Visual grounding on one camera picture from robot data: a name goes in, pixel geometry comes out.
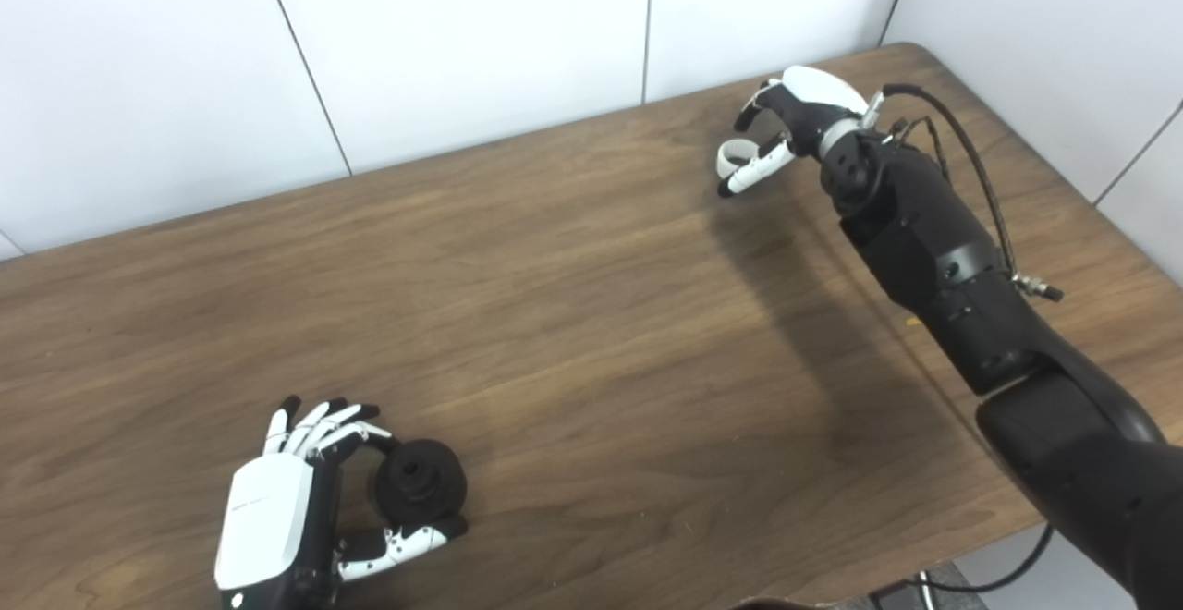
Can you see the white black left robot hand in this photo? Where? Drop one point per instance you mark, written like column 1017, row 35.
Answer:
column 268, row 518

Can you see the round black part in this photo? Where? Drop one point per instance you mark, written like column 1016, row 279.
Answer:
column 420, row 490

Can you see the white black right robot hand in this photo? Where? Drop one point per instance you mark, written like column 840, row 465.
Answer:
column 813, row 91

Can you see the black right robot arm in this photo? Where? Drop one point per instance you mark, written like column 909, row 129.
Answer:
column 924, row 231

